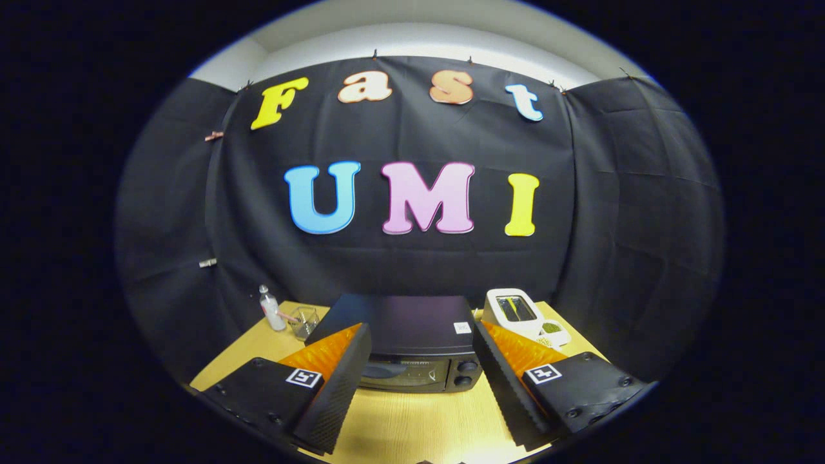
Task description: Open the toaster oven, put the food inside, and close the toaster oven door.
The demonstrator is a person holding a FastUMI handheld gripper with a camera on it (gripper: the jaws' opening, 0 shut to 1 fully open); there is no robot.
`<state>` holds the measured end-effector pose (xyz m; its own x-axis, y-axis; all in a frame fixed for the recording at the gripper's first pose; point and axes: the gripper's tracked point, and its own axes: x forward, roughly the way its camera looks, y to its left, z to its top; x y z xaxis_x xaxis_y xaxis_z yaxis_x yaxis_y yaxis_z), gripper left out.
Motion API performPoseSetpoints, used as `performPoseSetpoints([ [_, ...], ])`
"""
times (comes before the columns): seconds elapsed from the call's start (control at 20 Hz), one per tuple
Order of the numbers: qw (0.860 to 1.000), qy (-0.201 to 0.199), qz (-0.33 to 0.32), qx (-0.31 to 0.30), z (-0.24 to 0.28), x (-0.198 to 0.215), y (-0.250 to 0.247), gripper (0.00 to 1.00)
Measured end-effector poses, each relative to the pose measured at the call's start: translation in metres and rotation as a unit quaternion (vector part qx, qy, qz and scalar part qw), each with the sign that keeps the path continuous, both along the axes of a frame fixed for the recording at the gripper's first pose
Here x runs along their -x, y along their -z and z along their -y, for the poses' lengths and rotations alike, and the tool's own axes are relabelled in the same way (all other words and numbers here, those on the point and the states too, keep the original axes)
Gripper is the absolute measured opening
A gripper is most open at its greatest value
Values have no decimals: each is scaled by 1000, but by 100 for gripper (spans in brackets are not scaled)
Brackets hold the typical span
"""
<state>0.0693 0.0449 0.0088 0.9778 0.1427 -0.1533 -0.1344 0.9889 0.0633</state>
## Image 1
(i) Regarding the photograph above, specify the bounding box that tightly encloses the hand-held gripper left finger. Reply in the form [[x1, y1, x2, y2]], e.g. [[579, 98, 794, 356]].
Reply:
[[203, 322, 373, 455]]

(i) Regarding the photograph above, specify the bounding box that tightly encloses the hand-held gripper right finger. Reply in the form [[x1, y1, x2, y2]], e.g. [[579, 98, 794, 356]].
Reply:
[[472, 320, 648, 452]]

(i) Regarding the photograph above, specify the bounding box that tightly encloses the black toaster oven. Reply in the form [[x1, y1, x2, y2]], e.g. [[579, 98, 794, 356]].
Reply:
[[304, 294, 484, 394]]

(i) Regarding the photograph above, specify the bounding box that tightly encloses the white toaster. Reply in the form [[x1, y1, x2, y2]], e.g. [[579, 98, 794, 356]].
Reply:
[[482, 288, 545, 336]]

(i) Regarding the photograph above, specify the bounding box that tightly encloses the white divided bean dish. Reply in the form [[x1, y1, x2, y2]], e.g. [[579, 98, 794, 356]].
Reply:
[[534, 319, 572, 349]]

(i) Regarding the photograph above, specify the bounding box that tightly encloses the clear plastic container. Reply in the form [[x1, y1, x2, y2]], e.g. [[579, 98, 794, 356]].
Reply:
[[288, 305, 320, 341]]

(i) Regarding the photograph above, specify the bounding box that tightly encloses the clear plastic bottle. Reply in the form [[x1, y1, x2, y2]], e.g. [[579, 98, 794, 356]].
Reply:
[[258, 284, 287, 332]]

